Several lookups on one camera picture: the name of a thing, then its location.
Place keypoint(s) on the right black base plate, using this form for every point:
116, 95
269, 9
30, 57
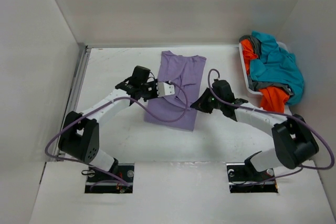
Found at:
242, 181

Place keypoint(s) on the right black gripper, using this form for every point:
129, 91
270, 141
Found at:
201, 104

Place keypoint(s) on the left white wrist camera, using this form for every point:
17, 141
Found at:
164, 89

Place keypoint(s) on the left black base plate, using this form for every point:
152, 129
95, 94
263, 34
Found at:
101, 183

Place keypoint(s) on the orange t shirt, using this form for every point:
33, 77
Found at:
273, 99

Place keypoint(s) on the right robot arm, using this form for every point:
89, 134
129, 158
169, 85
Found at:
293, 143

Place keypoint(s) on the purple t shirt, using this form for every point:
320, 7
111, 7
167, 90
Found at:
175, 109

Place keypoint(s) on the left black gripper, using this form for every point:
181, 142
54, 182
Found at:
153, 83

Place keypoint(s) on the grey t shirt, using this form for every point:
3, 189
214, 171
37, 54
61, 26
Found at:
254, 49

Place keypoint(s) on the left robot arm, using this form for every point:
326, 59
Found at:
81, 136

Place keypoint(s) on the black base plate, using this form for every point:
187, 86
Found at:
101, 183
242, 181

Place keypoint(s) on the teal t shirt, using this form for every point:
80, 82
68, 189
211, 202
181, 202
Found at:
276, 64

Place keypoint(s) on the white plastic bin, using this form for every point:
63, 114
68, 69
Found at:
250, 92

